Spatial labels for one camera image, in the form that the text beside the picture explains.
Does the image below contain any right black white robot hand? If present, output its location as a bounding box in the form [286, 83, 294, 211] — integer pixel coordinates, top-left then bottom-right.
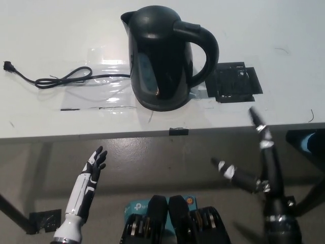
[211, 106, 298, 221]

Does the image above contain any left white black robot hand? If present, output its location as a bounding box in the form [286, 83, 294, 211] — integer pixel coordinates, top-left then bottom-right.
[64, 146, 109, 220]

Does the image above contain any black electric kettle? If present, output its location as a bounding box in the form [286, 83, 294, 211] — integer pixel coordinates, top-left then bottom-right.
[120, 5, 219, 110]

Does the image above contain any black object with teal patch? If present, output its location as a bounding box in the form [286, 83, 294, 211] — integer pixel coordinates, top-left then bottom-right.
[285, 129, 325, 155]

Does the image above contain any black floor tape patch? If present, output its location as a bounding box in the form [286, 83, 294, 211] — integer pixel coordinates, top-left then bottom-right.
[28, 208, 62, 235]

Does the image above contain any black table leg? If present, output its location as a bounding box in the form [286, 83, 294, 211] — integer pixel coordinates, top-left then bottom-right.
[0, 193, 31, 233]
[296, 175, 325, 217]

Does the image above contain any teal cardboard box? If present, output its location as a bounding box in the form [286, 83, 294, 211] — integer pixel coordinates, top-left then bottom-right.
[123, 194, 198, 229]

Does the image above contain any black tape square patch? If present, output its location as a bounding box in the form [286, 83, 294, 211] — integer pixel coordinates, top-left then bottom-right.
[204, 62, 264, 103]

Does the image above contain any clear plastic sheet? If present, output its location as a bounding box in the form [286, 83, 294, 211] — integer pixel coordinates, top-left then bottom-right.
[60, 47, 138, 111]

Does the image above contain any black power cord with plug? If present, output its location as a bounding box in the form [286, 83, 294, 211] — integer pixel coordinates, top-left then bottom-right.
[3, 60, 132, 89]

